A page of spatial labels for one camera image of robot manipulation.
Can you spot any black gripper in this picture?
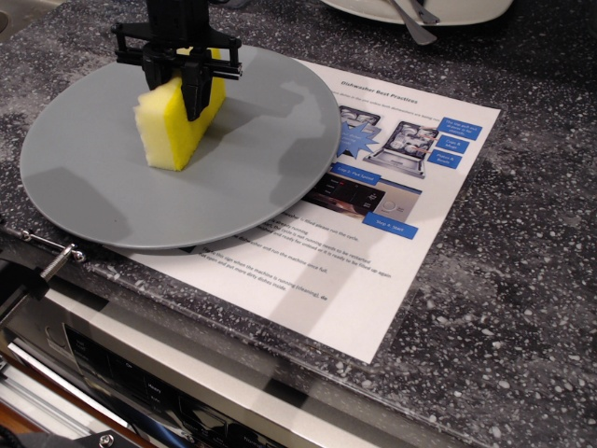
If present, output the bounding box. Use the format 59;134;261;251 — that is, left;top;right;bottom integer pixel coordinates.
111;1;242;121

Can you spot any laminated dishwasher instruction sheet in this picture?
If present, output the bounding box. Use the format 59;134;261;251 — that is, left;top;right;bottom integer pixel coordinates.
132;65;500;363

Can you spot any grey round plate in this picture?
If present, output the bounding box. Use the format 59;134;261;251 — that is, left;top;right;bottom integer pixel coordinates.
20;46;341;250

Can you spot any yellow sponge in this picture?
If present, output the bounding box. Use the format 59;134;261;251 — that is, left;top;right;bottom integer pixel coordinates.
133;69;227;171

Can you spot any white bowl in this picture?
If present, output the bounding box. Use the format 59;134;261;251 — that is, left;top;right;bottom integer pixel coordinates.
321;0;514;27

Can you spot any black bracket with screw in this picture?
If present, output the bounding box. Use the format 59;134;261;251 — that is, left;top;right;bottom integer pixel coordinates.
75;431;138;448

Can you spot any metal spoon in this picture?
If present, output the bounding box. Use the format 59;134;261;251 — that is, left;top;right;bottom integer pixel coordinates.
390;0;437;46

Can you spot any black clamp with metal screw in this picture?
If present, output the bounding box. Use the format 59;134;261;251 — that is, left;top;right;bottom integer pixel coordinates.
1;231;87;329

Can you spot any stainless steel sink edge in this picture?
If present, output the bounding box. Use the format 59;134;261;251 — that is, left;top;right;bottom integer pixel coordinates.
0;0;63;42

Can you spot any metal cutlery handle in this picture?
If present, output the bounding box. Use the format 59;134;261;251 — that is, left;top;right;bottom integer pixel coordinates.
410;0;440;25

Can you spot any stainless steel dishwasher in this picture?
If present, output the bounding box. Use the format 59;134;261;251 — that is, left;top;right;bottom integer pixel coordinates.
1;284;456;447

